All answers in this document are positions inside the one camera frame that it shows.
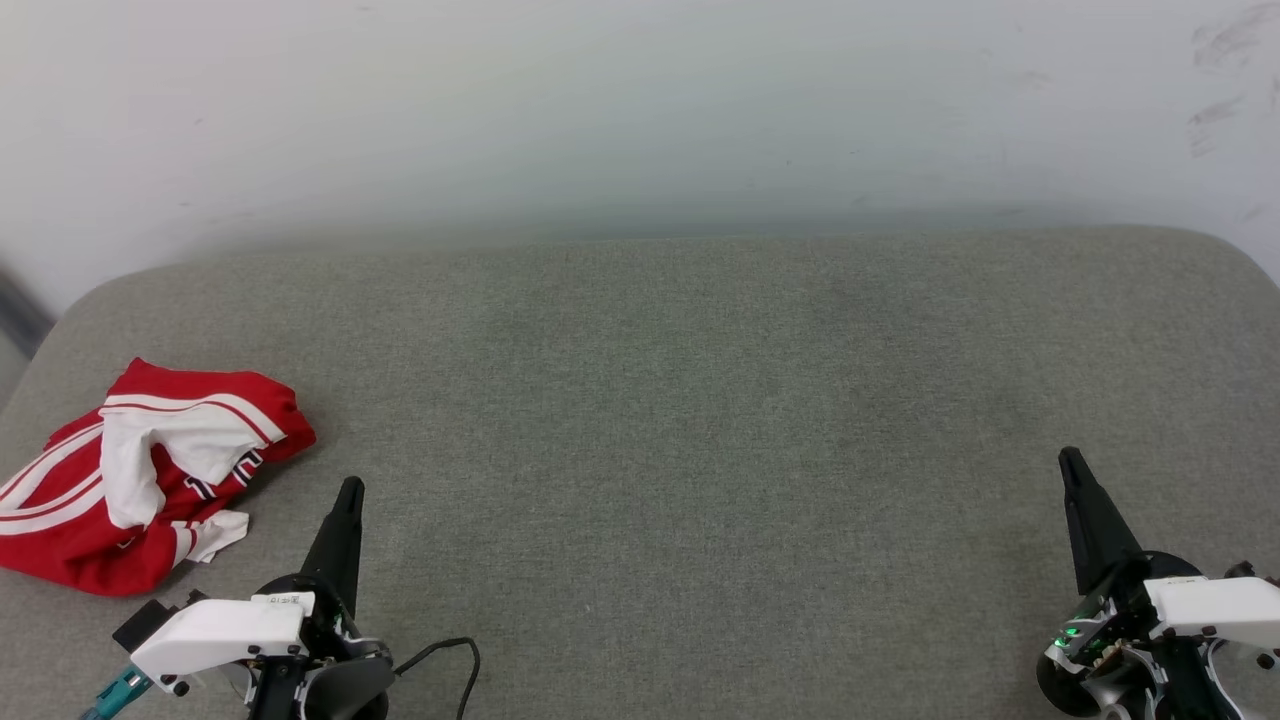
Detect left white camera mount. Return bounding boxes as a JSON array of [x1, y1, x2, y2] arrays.
[[130, 592, 316, 698]]

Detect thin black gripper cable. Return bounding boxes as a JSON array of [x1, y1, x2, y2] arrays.
[[393, 636, 483, 720]]

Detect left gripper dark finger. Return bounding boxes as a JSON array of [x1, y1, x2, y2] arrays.
[[298, 476, 367, 615]]

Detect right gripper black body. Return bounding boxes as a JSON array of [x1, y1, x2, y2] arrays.
[[1035, 553, 1203, 717]]

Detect grey fabric sofa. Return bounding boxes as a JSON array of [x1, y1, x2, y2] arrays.
[[0, 225, 1280, 720]]

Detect red and white shirt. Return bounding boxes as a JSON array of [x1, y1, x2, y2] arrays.
[[0, 357, 318, 598]]

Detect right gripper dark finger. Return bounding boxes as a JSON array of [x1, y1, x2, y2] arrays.
[[1058, 446, 1146, 598]]

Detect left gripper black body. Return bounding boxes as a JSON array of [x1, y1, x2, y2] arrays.
[[258, 574, 393, 669]]

